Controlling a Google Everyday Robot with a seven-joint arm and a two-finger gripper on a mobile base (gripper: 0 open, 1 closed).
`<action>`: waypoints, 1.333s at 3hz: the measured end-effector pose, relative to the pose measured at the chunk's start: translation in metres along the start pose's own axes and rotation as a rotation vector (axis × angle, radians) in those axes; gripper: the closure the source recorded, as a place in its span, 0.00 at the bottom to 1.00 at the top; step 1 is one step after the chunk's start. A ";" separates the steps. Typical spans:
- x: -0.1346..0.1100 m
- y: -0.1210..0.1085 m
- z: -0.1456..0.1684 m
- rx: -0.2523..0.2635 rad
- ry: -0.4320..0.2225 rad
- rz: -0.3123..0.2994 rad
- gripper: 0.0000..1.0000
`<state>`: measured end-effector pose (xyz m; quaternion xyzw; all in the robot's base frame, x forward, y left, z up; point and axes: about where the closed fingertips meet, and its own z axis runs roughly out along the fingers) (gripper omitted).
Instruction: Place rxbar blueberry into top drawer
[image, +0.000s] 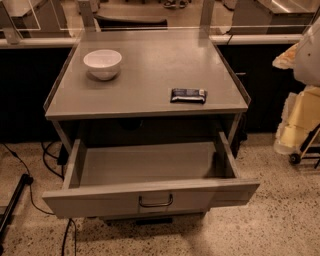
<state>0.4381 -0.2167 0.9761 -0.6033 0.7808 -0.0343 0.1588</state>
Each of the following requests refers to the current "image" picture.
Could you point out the white ceramic bowl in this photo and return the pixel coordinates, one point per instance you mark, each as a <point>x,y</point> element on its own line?
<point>103,64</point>

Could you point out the black floor stand bar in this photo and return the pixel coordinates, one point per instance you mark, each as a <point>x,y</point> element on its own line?
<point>5,217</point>

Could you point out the grey cabinet table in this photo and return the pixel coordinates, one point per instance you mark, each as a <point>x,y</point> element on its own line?
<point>154,62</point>

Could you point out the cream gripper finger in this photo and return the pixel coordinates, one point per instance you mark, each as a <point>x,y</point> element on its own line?
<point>286,60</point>
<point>300,115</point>

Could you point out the dark blue rxbar wrapper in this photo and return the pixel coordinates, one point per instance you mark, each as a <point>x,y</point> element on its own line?
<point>188,95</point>

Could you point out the metal drawer handle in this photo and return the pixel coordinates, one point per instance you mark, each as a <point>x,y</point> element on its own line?
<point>155,201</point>

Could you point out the open grey top drawer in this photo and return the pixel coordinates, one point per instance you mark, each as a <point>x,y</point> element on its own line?
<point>107,182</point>

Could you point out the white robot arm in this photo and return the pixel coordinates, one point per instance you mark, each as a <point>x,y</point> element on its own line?
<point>307,59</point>

